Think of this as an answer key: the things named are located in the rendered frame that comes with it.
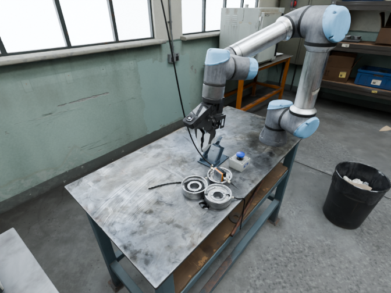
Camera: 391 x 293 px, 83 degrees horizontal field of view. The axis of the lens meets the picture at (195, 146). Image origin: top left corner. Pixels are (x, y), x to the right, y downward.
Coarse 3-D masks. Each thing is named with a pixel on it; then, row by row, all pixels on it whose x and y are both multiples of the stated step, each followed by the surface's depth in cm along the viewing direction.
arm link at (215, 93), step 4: (204, 84) 77; (204, 88) 73; (208, 88) 72; (212, 88) 72; (216, 88) 72; (220, 88) 72; (224, 88) 74; (204, 92) 74; (208, 92) 73; (212, 92) 72; (216, 92) 72; (220, 92) 73; (204, 96) 74; (208, 96) 73; (212, 96) 73; (216, 96) 73; (220, 96) 74
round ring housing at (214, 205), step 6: (210, 186) 88; (216, 186) 89; (222, 186) 88; (204, 192) 84; (216, 192) 87; (222, 192) 86; (228, 192) 86; (204, 198) 85; (222, 198) 83; (228, 198) 83; (210, 204) 82; (216, 204) 80; (222, 204) 80; (228, 204) 82
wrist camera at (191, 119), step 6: (204, 102) 77; (198, 108) 75; (204, 108) 75; (210, 108) 75; (192, 114) 74; (198, 114) 74; (204, 114) 74; (186, 120) 73; (192, 120) 72; (198, 120) 73; (186, 126) 74; (192, 126) 72
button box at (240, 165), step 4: (232, 156) 104; (236, 156) 104; (244, 156) 104; (232, 160) 102; (236, 160) 101; (240, 160) 101; (244, 160) 101; (248, 160) 102; (232, 164) 102; (236, 164) 101; (240, 164) 99; (244, 164) 100; (248, 164) 104; (232, 168) 104; (236, 168) 102; (240, 168) 100; (244, 168) 102; (240, 172) 101
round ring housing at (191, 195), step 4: (192, 176) 93; (196, 176) 93; (200, 176) 92; (184, 180) 91; (200, 180) 92; (204, 180) 91; (188, 184) 90; (192, 184) 91; (196, 184) 91; (200, 184) 90; (204, 184) 90; (184, 188) 88; (200, 188) 88; (184, 192) 86; (188, 192) 85; (192, 192) 84; (196, 192) 84; (200, 192) 85; (188, 196) 86; (192, 196) 85; (196, 196) 85; (200, 196) 86
